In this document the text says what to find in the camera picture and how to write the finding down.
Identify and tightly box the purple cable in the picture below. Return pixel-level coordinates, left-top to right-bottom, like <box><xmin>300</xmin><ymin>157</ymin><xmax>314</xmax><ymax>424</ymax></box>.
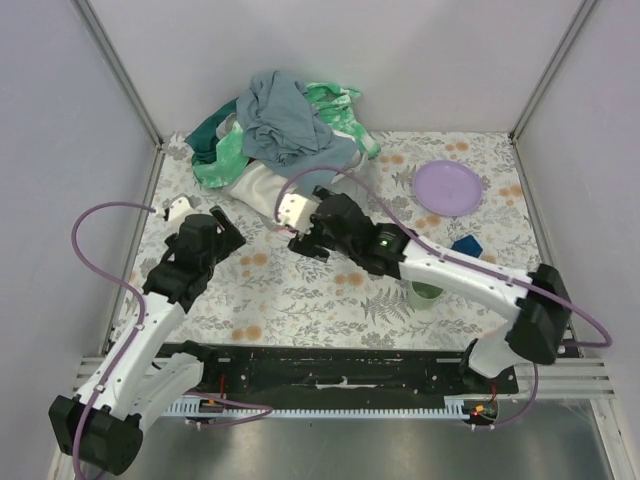
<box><xmin>71</xmin><ymin>200</ymin><xmax>275</xmax><ymax>480</ymax></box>
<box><xmin>275</xmin><ymin>166</ymin><xmax>614</xmax><ymax>428</ymax></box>

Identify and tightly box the green plastic cup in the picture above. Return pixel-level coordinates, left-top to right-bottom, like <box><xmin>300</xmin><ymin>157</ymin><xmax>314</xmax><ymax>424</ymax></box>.
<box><xmin>408</xmin><ymin>282</ymin><xmax>443</xmax><ymax>311</ymax></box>

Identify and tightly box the light blue cable duct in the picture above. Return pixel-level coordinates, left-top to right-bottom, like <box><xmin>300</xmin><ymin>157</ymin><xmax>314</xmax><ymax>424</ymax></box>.
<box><xmin>163</xmin><ymin>396</ymin><xmax>479</xmax><ymax>420</ymax></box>

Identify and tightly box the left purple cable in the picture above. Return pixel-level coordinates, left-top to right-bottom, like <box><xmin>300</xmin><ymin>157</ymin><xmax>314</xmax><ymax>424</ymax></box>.
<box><xmin>71</xmin><ymin>200</ymin><xmax>275</xmax><ymax>480</ymax></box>

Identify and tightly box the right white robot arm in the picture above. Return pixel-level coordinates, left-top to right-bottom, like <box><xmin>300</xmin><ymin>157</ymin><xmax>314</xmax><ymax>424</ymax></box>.
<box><xmin>276</xmin><ymin>189</ymin><xmax>570</xmax><ymax>378</ymax></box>

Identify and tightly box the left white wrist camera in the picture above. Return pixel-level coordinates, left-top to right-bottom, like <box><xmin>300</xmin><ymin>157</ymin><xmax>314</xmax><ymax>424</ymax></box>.
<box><xmin>154</xmin><ymin>195</ymin><xmax>196</xmax><ymax>223</ymax></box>

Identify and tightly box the dark teal cloth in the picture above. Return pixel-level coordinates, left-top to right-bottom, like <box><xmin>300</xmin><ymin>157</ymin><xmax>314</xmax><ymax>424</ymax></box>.
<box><xmin>185</xmin><ymin>99</ymin><xmax>236</xmax><ymax>164</ymax></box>

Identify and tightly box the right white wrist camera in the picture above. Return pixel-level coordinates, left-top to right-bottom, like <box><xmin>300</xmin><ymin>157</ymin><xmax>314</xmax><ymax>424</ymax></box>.
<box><xmin>276</xmin><ymin>193</ymin><xmax>319</xmax><ymax>234</ymax></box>

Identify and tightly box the purple plastic plate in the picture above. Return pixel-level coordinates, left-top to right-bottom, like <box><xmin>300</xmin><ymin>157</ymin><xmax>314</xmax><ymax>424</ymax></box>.
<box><xmin>412</xmin><ymin>160</ymin><xmax>483</xmax><ymax>217</ymax></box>

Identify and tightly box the aluminium frame rail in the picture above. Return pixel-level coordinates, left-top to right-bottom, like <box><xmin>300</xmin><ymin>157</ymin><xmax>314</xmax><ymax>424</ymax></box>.
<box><xmin>74</xmin><ymin>344</ymin><xmax>619</xmax><ymax>401</ymax></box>

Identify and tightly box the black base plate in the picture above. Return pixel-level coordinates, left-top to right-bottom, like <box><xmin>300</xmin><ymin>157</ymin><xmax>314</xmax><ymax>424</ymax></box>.
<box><xmin>158</xmin><ymin>341</ymin><xmax>519</xmax><ymax>410</ymax></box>

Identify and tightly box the white grey cloth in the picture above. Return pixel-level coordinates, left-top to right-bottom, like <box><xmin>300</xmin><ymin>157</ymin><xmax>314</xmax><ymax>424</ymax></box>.
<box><xmin>223</xmin><ymin>153</ymin><xmax>374</xmax><ymax>222</ymax></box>

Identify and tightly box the green tie-dye cloth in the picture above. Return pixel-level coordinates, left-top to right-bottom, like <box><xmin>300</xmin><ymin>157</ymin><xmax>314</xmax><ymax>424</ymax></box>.
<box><xmin>191</xmin><ymin>82</ymin><xmax>381</xmax><ymax>189</ymax></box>

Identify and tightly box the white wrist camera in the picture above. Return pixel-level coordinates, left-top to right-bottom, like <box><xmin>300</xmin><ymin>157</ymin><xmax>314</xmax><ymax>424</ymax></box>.
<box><xmin>154</xmin><ymin>195</ymin><xmax>196</xmax><ymax>223</ymax></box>
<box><xmin>276</xmin><ymin>193</ymin><xmax>319</xmax><ymax>234</ymax></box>

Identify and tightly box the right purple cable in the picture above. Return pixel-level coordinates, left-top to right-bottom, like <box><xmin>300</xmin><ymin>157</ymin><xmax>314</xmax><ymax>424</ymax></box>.
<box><xmin>275</xmin><ymin>166</ymin><xmax>614</xmax><ymax>428</ymax></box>

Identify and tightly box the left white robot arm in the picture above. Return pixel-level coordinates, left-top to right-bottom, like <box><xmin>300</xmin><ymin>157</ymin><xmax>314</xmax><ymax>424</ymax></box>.
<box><xmin>49</xmin><ymin>206</ymin><xmax>246</xmax><ymax>479</ymax></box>

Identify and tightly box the blue-grey cloth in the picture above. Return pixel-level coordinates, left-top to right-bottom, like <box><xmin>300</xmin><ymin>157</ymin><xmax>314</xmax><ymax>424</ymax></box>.
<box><xmin>236</xmin><ymin>70</ymin><xmax>358</xmax><ymax>178</ymax></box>

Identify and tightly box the blue block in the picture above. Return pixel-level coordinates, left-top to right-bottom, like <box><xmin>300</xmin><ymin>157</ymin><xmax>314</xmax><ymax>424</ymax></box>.
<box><xmin>451</xmin><ymin>235</ymin><xmax>483</xmax><ymax>258</ymax></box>

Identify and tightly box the floral table mat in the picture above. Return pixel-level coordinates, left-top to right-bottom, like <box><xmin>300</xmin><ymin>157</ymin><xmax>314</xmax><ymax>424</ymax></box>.
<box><xmin>107</xmin><ymin>130</ymin><xmax>569</xmax><ymax>351</ymax></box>

